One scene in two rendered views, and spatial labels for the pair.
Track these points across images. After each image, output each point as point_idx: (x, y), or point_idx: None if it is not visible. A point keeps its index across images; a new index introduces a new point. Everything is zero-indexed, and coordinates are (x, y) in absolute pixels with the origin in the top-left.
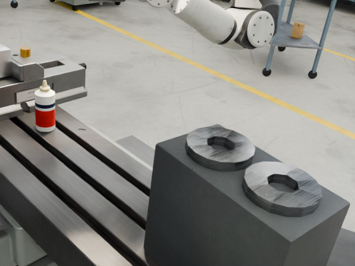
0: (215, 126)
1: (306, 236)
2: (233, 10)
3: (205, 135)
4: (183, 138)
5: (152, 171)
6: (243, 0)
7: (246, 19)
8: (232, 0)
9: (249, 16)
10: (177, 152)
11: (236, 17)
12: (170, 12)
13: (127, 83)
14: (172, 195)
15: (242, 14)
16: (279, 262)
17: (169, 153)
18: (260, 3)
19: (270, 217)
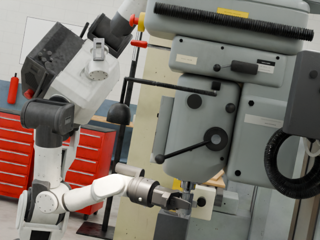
0: (161, 213)
1: None
2: (57, 190)
3: (175, 211)
4: (178, 216)
5: (186, 230)
6: (59, 181)
7: (69, 189)
8: (48, 185)
9: (68, 186)
10: (186, 216)
11: (65, 191)
12: (103, 200)
13: None
14: (186, 230)
15: (65, 188)
16: (190, 216)
17: (188, 217)
18: (61, 177)
19: None
